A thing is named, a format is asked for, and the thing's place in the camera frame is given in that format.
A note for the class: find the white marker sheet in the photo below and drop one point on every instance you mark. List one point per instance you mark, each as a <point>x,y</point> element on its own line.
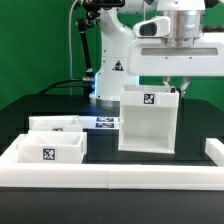
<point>99,122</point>

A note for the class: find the white front drawer tray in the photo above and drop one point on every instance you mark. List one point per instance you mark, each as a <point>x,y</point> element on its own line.
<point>52,147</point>

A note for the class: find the white border frame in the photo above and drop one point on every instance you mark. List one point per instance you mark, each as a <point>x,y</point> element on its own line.
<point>100,176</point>

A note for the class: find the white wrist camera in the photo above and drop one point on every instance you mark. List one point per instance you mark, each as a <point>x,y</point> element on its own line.
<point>158,26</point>

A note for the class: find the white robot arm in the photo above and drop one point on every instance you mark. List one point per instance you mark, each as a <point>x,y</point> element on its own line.
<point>164,38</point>

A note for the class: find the white drawer cabinet box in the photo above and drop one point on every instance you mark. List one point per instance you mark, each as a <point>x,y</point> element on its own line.
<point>148,119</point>

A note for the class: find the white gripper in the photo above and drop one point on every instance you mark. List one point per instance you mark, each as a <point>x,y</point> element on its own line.
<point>149,57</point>

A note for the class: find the white drawer tray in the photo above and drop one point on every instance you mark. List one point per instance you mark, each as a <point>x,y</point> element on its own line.
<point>52,147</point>
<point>68,123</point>

